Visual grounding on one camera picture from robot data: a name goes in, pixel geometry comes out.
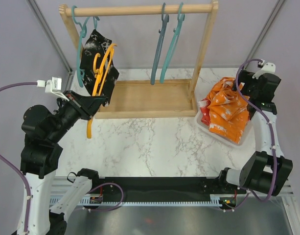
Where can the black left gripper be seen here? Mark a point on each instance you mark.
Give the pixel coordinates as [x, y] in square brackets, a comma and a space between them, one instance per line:
[87, 105]

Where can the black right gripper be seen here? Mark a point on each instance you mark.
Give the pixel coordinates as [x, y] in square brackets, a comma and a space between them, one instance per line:
[245, 77]

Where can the yellow hanger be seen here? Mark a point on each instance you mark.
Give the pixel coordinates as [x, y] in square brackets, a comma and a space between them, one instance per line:
[100, 73]

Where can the orange white-speckled trousers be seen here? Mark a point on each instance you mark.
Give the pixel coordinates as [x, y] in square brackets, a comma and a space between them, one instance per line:
[228, 110]

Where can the teal hanger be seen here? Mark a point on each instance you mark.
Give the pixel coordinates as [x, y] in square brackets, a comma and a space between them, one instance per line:
[173, 44]
[80, 72]

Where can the grey-blue hanger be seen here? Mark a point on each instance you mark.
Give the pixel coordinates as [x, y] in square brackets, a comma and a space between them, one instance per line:
[165, 20]

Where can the red white-speckled trousers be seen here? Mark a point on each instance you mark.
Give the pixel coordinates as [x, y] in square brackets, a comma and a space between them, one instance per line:
[203, 105]

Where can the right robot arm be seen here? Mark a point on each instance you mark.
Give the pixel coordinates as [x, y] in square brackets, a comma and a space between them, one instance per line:
[267, 169]

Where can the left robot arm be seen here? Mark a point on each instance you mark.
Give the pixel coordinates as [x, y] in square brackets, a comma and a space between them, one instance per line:
[39, 162]

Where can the black white-speckled trousers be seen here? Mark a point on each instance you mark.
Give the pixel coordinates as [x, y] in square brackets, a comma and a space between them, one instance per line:
[97, 43]

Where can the wooden clothes rack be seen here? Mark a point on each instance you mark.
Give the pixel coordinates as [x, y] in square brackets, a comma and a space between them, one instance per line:
[139, 99]

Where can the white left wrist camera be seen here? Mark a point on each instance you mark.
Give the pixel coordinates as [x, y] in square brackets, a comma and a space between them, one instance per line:
[52, 86]

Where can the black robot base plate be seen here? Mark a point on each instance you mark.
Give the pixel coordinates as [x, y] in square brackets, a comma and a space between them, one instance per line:
[164, 189]

